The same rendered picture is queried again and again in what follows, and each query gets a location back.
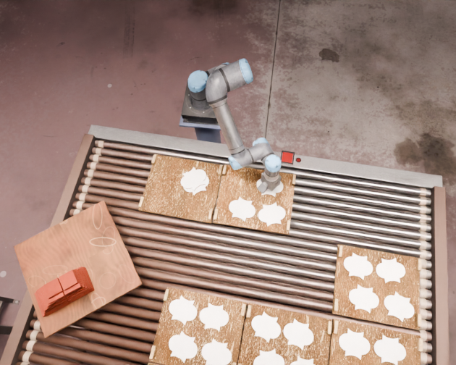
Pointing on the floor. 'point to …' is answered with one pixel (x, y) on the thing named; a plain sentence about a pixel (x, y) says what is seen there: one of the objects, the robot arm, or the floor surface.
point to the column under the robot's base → (204, 131)
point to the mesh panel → (1, 303)
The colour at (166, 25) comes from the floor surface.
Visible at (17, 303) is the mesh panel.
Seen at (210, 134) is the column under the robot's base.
